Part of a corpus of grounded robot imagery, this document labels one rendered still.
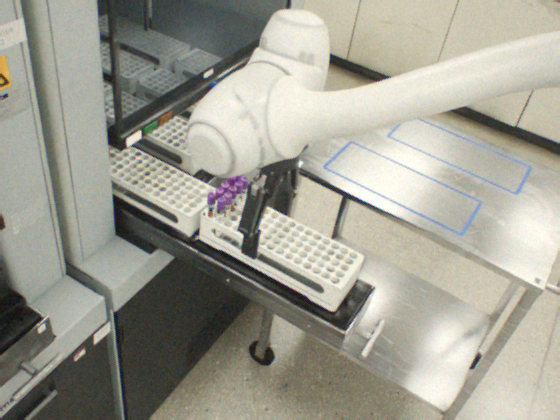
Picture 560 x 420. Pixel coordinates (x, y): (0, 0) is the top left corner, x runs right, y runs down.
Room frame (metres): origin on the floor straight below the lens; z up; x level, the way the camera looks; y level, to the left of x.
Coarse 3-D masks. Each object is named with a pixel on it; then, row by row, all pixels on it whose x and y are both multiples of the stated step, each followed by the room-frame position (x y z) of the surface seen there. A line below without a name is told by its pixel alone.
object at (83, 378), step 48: (0, 0) 0.67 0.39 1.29; (0, 96) 0.64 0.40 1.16; (0, 144) 0.63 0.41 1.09; (0, 192) 0.61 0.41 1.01; (48, 192) 0.69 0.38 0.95; (0, 240) 0.60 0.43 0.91; (48, 240) 0.67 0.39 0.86; (48, 288) 0.65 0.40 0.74; (48, 384) 0.52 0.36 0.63; (96, 384) 0.62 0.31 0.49
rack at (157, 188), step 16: (112, 160) 0.91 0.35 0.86; (128, 160) 0.92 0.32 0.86; (144, 160) 0.93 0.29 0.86; (112, 176) 0.86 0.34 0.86; (128, 176) 0.87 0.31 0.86; (144, 176) 0.88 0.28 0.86; (160, 176) 0.88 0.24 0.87; (176, 176) 0.90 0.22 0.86; (112, 192) 0.86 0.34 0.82; (128, 192) 0.88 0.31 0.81; (144, 192) 0.83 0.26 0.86; (160, 192) 0.84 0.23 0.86; (176, 192) 0.84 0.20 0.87; (192, 192) 0.85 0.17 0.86; (208, 192) 0.87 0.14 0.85; (144, 208) 0.83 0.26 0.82; (160, 208) 0.85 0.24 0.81; (176, 208) 0.80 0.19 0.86; (192, 208) 0.81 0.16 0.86; (176, 224) 0.79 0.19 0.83; (192, 224) 0.79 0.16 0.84
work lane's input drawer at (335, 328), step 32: (128, 224) 0.82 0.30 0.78; (160, 224) 0.80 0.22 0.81; (192, 256) 0.75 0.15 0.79; (224, 256) 0.74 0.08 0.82; (256, 288) 0.69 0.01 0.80; (288, 288) 0.70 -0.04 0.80; (352, 288) 0.72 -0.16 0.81; (288, 320) 0.66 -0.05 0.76; (320, 320) 0.64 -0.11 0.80; (352, 320) 0.65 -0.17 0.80
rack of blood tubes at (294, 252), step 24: (216, 216) 0.77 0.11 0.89; (240, 216) 0.79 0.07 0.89; (264, 216) 0.80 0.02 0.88; (216, 240) 0.75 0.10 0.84; (240, 240) 0.73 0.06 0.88; (264, 240) 0.74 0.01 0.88; (288, 240) 0.76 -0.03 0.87; (312, 240) 0.76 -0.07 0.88; (264, 264) 0.71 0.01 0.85; (288, 264) 0.69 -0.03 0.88; (312, 264) 0.70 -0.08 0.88; (336, 264) 0.72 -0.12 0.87; (360, 264) 0.72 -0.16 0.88; (312, 288) 0.69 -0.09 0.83; (336, 288) 0.65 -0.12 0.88
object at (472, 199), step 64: (384, 128) 1.28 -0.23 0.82; (448, 128) 1.34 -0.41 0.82; (384, 192) 1.02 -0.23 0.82; (448, 192) 1.06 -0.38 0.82; (512, 192) 1.10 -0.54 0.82; (512, 256) 0.88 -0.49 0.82; (384, 320) 1.10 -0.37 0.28; (448, 320) 1.14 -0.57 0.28; (512, 320) 0.81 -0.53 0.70; (448, 384) 0.92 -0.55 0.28
